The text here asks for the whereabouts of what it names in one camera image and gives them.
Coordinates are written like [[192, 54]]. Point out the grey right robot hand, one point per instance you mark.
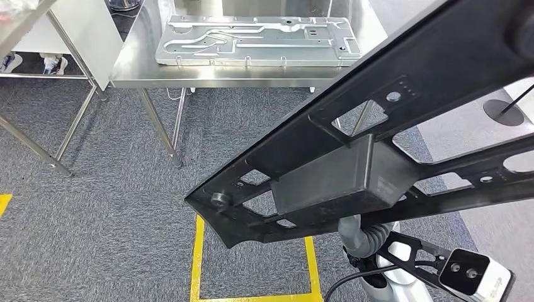
[[354, 237]]

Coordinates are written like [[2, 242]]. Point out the black plastic licence plate frame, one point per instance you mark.
[[333, 187]]

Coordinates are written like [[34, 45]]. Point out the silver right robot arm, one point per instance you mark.
[[392, 287]]

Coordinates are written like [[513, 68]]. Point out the stainless steel workbench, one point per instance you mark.
[[137, 62]]

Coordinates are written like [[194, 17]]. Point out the yellow floor tape square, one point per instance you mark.
[[4, 204], [196, 266]]

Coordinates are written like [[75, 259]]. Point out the dark round stanchion base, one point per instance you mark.
[[511, 118]]

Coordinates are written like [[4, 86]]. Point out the aluminium jig plate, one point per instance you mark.
[[271, 52]]

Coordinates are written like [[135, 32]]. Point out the white board panel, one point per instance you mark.
[[92, 37]]

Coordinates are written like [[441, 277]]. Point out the person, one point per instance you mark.
[[54, 64]]

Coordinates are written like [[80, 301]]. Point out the black camera bracket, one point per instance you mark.
[[440, 260]]

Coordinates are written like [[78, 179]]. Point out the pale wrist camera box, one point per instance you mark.
[[496, 283]]

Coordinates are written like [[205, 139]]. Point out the chrome stanchion post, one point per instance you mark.
[[123, 5]]

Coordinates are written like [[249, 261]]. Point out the steel frame table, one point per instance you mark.
[[16, 29]]

